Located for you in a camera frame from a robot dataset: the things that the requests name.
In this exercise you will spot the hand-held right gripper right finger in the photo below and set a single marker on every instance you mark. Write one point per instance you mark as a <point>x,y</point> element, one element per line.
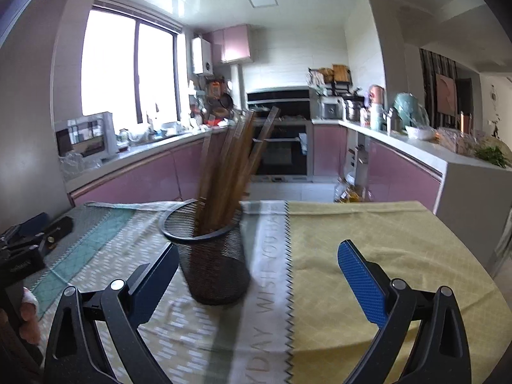
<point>360,280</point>

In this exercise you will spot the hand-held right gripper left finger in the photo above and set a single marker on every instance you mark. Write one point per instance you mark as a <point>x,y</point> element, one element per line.
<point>156,284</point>

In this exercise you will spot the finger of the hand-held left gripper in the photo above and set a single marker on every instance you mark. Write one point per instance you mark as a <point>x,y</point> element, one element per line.
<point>32,224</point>
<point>60,228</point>

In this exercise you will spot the black mesh basket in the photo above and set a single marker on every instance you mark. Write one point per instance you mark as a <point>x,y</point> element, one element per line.
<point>216,272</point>

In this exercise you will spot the bundle of wooden chopsticks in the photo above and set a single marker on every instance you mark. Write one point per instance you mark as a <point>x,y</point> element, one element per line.
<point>236,168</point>

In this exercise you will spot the person's left hand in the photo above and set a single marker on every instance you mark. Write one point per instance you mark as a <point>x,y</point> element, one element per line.
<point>30,316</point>

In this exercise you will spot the yellow checked table cloth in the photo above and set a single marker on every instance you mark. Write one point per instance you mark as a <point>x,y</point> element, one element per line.
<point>340,224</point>

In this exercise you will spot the patterned beige teal table cloth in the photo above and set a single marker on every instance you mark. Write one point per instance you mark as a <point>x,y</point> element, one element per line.
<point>120,232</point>

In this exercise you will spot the clear plastic bag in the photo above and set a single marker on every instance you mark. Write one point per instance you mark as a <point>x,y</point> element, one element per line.
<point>76,164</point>

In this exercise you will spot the yellow cooking oil bottle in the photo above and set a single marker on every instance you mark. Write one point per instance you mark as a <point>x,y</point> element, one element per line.
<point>352,194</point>

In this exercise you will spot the pink lower cabinets window side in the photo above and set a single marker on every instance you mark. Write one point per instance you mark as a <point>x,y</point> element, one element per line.
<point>140,176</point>

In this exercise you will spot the white microwave oven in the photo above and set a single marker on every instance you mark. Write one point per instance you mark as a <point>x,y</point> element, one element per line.
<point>86,136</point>

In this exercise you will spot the grey refrigerator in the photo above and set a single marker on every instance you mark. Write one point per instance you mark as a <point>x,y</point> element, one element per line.
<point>28,128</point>

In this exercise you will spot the pink lower cabinets long run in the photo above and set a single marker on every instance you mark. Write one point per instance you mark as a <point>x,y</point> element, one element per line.
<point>396,168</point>

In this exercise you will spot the black built-in oven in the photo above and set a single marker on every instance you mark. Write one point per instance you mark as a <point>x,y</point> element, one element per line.
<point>288,156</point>

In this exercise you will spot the white bowl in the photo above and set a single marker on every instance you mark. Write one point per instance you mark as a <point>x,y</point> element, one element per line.
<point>418,132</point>

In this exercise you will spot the steel vacuum flask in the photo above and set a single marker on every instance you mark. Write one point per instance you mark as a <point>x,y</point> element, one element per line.
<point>394,122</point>

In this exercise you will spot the steel stock pot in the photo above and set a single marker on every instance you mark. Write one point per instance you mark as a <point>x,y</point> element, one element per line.
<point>352,111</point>

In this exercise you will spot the plastic bag of food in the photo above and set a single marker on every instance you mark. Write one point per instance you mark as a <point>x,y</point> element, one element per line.
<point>456,140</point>

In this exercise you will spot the silver rice cooker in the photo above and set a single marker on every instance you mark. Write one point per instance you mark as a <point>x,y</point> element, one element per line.
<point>331,108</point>

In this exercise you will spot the kitchen window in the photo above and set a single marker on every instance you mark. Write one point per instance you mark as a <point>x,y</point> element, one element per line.
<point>112,60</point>

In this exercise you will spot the green plastic wrapped appliance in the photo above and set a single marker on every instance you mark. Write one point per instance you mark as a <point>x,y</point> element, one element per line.
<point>408,108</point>

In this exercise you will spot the green leafy vegetables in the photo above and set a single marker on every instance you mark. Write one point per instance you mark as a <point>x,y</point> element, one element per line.
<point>494,155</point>

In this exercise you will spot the pink thermos jug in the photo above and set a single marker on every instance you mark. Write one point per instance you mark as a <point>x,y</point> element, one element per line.
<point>376,96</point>

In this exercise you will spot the black range hood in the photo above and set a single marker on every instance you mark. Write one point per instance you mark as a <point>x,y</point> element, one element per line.
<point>288,96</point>

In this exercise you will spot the dark striped curtain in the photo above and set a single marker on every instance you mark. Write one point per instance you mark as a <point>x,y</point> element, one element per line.
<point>428,88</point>

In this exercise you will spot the black rack with cutting boards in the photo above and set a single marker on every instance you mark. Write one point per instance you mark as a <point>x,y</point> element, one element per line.
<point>340,74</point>

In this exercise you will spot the white water heater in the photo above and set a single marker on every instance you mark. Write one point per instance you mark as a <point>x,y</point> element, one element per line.
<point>201,56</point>

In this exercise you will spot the wall utensil rack with pans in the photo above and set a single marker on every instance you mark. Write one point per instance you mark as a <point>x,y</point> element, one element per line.
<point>218,92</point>

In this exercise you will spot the pink wall picture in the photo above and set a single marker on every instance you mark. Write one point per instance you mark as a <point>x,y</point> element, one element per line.
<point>446,92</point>

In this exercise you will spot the pink upper wall cabinet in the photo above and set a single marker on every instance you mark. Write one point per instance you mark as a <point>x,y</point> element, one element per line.
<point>234,44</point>

